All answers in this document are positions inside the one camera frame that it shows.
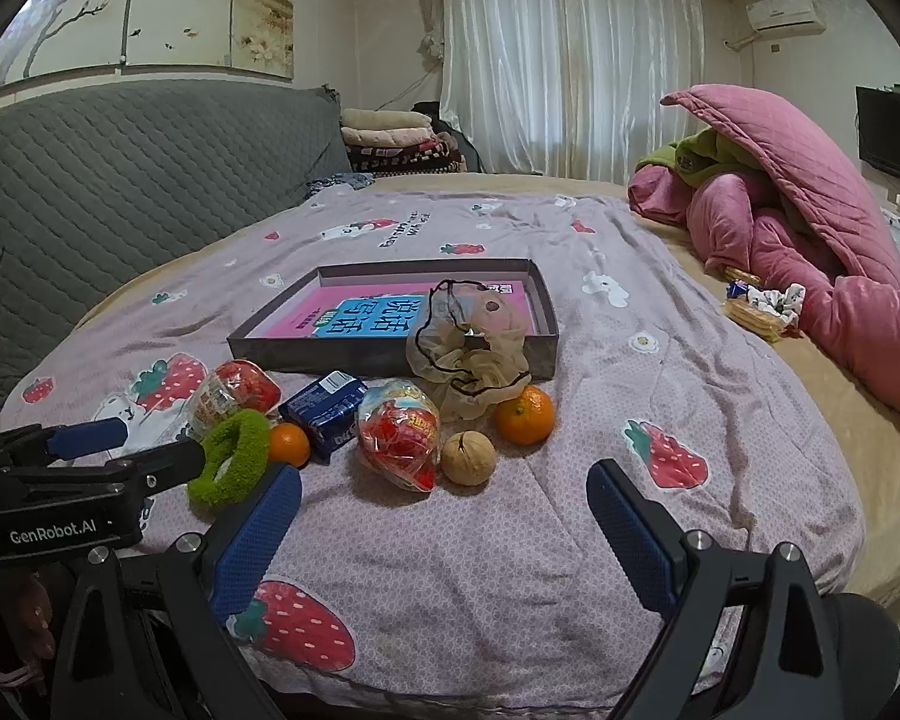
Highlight green fuzzy scrunchie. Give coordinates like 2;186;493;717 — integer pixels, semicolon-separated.
188;410;269;517

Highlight small red egg snack pack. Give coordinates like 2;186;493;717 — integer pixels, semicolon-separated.
188;359;281;440

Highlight small orange tangerine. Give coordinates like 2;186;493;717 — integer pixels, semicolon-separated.
268;422;312;468

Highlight blue snack packet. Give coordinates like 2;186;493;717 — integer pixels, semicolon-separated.
278;371;368;463

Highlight large red white snack pack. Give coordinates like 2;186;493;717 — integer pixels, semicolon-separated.
356;379;440;496

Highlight brown walnut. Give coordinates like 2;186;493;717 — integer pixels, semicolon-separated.
440;431;497;488

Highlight larger orange tangerine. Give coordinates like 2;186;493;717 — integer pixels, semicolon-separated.
493;385;556;447

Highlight person's left hand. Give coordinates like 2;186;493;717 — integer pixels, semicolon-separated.
16;574;55;660

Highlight dark shallow box tray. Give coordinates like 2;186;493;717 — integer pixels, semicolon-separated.
227;257;559;379

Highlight grey quilted headboard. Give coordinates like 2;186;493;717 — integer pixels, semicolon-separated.
0;80;349;408

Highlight purple strawberry bed sheet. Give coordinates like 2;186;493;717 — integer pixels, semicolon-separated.
0;188;868;714

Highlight pink blue book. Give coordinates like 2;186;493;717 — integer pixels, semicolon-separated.
253;280;535;341

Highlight small wicker basket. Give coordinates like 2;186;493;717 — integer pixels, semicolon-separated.
724;266;788;343

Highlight white floral scrunchie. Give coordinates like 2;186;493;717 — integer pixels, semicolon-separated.
746;283;806;328

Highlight pink quilted duvet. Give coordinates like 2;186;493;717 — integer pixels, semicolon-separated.
628;85;900;412

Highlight stack of folded blankets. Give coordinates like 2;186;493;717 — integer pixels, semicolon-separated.
341;109;468;176

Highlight green blanket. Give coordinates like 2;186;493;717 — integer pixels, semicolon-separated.
635;127;763;188

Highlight black television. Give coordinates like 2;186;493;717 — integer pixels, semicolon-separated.
855;86;900;179

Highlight white sheer curtain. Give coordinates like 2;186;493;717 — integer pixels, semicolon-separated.
440;0;706;184

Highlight white air conditioner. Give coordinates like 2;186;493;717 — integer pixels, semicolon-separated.
746;0;826;34

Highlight blossom wall painting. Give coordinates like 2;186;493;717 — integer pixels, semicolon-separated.
0;0;294;88

